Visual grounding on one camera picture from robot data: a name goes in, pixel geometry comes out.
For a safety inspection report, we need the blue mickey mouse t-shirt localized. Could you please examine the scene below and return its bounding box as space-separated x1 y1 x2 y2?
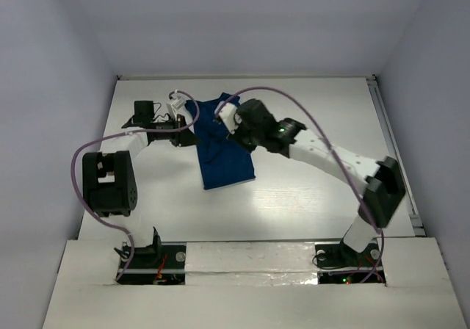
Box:
185 93 256 190

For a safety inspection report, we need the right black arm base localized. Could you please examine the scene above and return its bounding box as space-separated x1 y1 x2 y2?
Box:
312 242 386 285

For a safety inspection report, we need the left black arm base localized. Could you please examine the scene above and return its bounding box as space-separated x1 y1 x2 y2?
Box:
117 242 187 286

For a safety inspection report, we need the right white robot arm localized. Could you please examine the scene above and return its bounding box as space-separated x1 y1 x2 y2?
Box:
217 99 405 264

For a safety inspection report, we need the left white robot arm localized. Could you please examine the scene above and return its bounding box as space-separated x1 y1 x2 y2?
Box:
82 95 198 223

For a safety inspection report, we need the silver foil tape strip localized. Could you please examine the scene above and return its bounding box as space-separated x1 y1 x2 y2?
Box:
184 242 318 286

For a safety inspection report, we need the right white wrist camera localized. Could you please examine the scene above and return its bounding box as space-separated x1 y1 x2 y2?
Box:
216 103 242 134

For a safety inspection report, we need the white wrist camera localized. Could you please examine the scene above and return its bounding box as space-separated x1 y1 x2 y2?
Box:
166 95 186 119
216 103 242 134

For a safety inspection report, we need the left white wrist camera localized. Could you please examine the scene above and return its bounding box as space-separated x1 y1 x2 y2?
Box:
166 95 186 119

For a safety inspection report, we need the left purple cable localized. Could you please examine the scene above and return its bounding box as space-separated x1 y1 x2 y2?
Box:
71 90 201 282

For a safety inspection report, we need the purple cable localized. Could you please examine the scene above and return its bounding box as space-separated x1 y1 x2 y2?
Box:
71 90 201 282
214 86 385 284

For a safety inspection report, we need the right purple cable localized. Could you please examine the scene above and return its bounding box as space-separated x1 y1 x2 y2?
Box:
214 86 385 284

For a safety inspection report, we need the aluminium rail at table edge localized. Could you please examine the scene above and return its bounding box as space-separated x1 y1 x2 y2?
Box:
366 75 427 237

